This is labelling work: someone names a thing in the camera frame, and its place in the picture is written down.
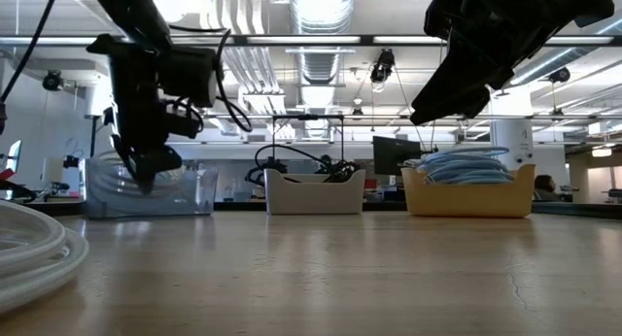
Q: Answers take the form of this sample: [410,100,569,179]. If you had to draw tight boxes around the white cable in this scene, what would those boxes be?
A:
[87,150,198,204]
[0,199,91,315]

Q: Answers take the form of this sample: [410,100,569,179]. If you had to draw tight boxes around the black looped usb cable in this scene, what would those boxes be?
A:
[244,143,342,187]

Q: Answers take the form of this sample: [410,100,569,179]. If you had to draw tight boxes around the silver ventilation duct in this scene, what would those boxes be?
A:
[289,0,358,141]

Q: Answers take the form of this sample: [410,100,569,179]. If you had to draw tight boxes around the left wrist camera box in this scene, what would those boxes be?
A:
[159,45,219,110]

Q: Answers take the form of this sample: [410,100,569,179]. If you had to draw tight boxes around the yellow plastic bin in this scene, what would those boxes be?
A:
[399,162,537,219]

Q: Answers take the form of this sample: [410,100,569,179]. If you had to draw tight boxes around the black hanging ceiling camera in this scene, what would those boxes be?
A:
[41,69,65,92]
[369,48,397,85]
[548,65,572,85]

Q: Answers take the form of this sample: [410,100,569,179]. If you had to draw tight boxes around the black computer monitor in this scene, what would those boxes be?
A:
[372,135,423,178]

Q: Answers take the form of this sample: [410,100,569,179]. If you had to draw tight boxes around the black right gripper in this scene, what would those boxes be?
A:
[409,0,551,126]

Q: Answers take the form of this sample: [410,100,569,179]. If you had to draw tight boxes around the translucent grey plastic bin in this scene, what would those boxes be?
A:
[83,155,221,219]

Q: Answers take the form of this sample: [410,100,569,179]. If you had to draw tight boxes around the black background rig frame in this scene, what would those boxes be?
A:
[84,112,347,175]

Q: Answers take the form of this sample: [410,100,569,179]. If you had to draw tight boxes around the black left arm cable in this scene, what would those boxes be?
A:
[0,0,63,105]

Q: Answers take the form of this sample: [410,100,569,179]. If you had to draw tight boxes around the red and black clamp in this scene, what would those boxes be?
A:
[0,167,38,204]

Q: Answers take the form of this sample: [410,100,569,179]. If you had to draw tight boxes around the blue cable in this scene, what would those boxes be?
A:
[415,157,510,175]
[420,145,511,163]
[421,169,516,186]

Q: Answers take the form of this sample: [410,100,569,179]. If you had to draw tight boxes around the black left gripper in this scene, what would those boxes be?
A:
[86,32,204,196]

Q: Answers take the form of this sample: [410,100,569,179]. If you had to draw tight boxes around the white plastic bin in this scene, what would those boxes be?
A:
[263,167,367,217]

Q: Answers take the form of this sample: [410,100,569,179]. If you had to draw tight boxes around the person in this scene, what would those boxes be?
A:
[533,174,563,203]

